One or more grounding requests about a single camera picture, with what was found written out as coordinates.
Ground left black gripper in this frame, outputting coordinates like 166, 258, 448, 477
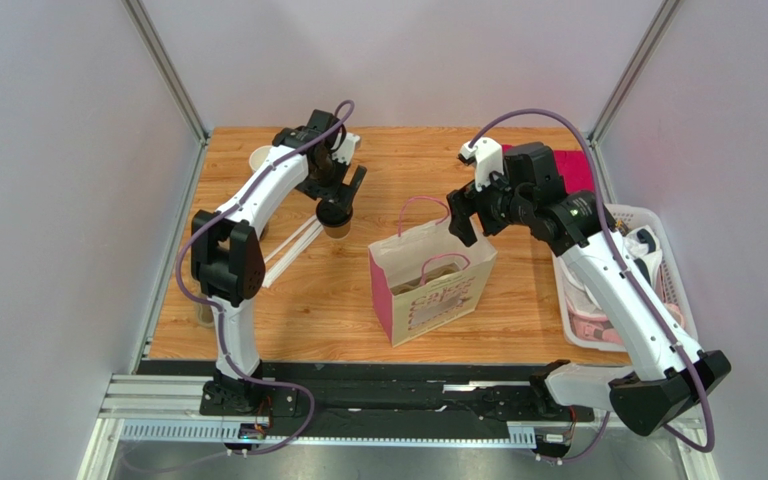
296, 153, 366, 214

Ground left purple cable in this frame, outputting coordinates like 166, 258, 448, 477
174, 99, 356, 457

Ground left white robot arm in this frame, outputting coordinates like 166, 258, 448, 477
184, 110, 367, 416

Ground wrapped straw far left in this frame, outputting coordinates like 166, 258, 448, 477
264, 215, 316, 263

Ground white and pink clothes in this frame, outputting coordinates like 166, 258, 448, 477
555, 220, 686, 350

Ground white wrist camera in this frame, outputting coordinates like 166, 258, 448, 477
459, 137, 504, 192
331, 132, 362, 166

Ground cardboard cup carrier tray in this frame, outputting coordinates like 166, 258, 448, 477
194, 303, 214, 329

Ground single paper coffee cup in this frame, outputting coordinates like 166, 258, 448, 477
322, 223, 351, 240

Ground white plastic laundry basket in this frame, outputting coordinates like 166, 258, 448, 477
553, 204, 698, 352

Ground folded red t-shirt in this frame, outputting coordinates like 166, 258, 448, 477
503, 142, 594, 202

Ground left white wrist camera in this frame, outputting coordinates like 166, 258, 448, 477
331, 132, 362, 166

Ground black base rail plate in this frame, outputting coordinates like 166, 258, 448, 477
136, 360, 600, 440

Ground beige Cakes paper bag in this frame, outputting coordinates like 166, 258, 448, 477
368, 195, 497, 347

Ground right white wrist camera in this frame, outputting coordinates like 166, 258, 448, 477
459, 137, 504, 192

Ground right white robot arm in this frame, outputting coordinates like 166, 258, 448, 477
447, 137, 731, 436

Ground black plastic cup lid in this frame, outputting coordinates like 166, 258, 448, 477
315, 201, 354, 228

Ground wrapped straw middle left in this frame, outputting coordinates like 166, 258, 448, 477
262, 222, 325, 285

